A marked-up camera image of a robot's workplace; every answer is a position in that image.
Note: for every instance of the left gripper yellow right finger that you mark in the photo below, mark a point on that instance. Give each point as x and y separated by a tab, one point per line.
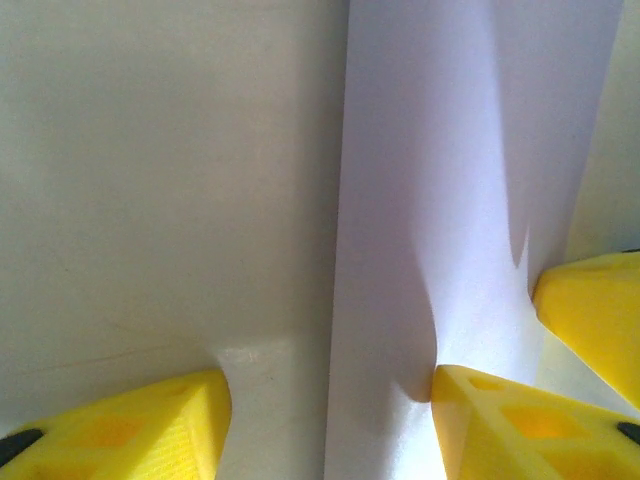
525	440

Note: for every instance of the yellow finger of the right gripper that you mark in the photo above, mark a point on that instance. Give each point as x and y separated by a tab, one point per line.
595	310

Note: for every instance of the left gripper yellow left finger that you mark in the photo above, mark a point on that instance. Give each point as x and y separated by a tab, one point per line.
125	440

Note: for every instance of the light purple paper sheet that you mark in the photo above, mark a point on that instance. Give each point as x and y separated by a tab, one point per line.
425	175

